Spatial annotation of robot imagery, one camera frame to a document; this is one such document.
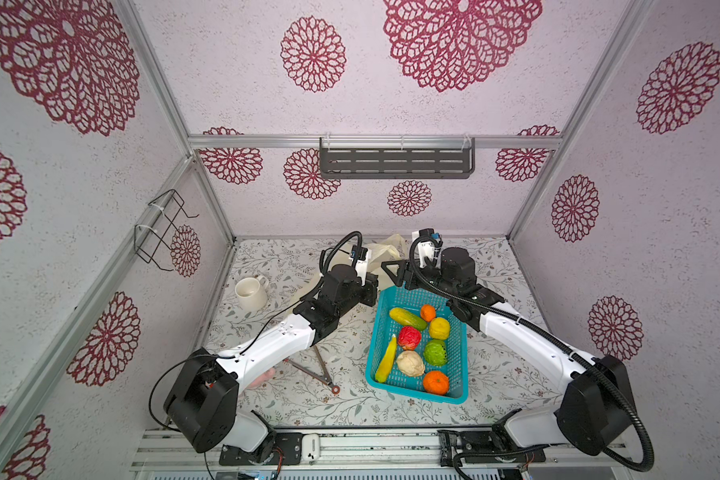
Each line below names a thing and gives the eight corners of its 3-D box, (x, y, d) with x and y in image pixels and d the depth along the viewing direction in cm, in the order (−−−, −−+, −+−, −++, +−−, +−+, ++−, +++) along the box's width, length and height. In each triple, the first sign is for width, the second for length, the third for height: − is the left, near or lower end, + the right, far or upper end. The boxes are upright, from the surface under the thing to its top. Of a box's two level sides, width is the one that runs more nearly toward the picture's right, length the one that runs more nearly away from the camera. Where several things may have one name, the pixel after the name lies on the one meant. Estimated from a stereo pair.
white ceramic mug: (239, 312, 101) (231, 298, 95) (247, 285, 109) (240, 270, 102) (264, 312, 101) (258, 298, 95) (270, 285, 109) (265, 270, 102)
